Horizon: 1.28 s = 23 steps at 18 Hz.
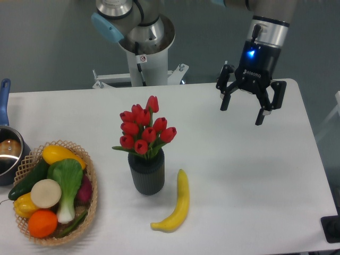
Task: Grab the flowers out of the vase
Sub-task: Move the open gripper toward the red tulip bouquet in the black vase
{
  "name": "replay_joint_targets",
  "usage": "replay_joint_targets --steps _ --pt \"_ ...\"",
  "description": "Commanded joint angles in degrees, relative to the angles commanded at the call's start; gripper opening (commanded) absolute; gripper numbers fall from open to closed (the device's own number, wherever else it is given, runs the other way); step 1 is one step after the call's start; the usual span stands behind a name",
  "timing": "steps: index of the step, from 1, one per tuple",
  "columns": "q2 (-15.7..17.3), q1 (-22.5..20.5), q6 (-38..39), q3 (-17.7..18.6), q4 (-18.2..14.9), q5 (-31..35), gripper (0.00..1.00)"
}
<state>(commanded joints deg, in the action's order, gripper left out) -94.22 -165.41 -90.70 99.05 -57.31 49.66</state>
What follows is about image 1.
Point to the cream round radish slice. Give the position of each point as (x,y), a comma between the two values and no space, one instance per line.
(46,193)

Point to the blue handled saucepan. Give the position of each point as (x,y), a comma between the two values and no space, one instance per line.
(13,147)

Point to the red tulip bouquet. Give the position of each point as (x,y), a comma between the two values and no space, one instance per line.
(143,136)

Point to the yellow bell pepper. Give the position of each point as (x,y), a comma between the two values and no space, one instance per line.
(24,207)

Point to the dark grey ribbed vase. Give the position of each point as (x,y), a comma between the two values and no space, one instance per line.
(148,176)

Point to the black device at table edge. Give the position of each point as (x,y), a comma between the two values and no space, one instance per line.
(330,226)

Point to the yellow squash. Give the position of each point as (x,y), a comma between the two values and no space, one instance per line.
(54,153)

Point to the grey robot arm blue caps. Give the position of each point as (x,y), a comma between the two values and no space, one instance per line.
(146,35)

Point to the green bean pod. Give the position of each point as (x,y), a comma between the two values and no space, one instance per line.
(73,226)

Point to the yellow banana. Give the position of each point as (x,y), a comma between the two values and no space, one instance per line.
(179,214)

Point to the orange fruit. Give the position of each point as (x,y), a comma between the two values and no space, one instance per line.
(42,223)

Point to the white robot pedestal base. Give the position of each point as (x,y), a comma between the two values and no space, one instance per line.
(144,70)

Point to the dark green cucumber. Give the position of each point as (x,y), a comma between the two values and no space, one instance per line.
(38,173)

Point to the woven wicker basket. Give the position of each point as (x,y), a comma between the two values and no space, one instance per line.
(28,164)

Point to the green bok choy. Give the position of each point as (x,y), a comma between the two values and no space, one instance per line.
(68,174)

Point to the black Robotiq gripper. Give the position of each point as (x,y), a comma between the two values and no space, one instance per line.
(259,57)

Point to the purple sweet potato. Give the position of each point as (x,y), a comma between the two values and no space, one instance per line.
(85,191)

